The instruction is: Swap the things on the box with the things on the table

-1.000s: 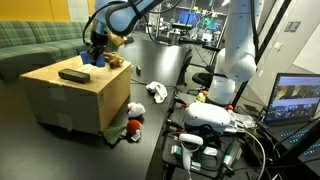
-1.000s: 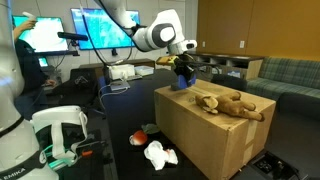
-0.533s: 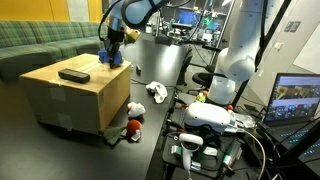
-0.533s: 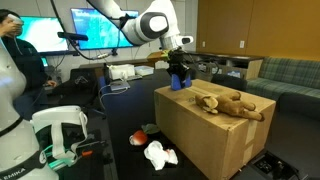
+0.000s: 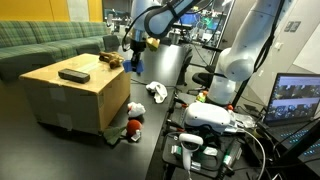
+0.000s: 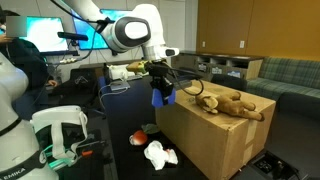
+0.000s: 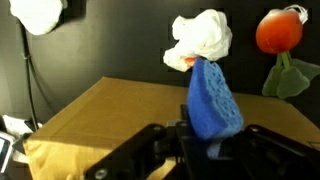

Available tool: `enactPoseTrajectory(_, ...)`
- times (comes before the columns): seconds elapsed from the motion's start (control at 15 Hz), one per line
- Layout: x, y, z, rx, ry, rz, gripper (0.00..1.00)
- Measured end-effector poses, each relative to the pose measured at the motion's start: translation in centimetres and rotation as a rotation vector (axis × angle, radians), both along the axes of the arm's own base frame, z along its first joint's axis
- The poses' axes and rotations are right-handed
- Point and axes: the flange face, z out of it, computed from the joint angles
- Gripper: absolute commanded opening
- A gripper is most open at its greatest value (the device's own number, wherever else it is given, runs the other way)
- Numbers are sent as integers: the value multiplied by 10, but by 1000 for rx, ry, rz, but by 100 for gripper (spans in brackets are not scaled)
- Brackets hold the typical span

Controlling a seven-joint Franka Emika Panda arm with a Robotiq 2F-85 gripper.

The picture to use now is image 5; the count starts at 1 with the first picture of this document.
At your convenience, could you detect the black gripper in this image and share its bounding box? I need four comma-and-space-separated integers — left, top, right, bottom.
129, 37, 148, 72

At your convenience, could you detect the brown plush dog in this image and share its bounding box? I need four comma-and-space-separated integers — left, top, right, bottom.
98, 50, 126, 70

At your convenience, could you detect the white terry towel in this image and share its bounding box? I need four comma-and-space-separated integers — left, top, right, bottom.
145, 80, 169, 105

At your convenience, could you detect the white cloth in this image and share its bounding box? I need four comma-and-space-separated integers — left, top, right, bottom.
127, 101, 147, 119

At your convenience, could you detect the large cardboard box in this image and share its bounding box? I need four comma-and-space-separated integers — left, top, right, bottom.
18, 53, 132, 135

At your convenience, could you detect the small black lounge chair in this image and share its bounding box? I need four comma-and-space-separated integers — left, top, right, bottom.
102, 34, 121, 52

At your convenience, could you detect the black office chair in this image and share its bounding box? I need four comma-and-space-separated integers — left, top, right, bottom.
176, 44, 218, 96

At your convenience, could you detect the green yellow bottle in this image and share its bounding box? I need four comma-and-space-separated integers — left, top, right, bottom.
195, 91, 208, 104

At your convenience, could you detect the white VR headset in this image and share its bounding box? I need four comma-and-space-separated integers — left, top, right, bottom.
183, 101, 236, 135

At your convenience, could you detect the white VR controller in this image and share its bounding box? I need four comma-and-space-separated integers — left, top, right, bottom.
178, 133, 205, 173

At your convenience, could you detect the green plaid sofa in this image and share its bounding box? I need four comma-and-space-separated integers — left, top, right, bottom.
0, 20, 112, 83

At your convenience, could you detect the open black laptop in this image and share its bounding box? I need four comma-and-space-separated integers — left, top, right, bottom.
257, 72, 320, 169

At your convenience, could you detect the black cable on table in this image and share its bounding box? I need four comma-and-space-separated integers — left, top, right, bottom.
130, 78, 176, 90

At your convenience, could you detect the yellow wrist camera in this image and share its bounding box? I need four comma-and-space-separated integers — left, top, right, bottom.
145, 36, 161, 52

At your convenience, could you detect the white cable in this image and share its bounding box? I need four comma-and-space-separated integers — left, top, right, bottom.
233, 127, 268, 180

